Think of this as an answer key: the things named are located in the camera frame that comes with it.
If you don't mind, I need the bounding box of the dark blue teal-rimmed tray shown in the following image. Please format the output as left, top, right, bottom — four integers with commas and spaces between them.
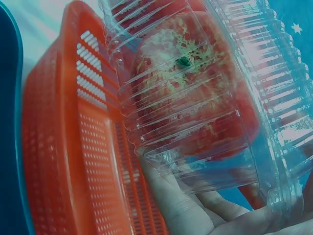
0, 0, 34, 235

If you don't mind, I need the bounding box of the orange plastic basket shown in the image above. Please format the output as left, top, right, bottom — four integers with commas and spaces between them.
21, 0, 172, 235

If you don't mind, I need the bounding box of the red apple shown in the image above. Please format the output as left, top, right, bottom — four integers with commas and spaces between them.
132, 11, 261, 157

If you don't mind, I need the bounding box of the person's right hand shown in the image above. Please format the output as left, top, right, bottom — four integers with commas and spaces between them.
139, 156, 313, 235

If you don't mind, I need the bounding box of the clear plastic clamshell container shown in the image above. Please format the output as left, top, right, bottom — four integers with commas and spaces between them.
97, 0, 313, 222

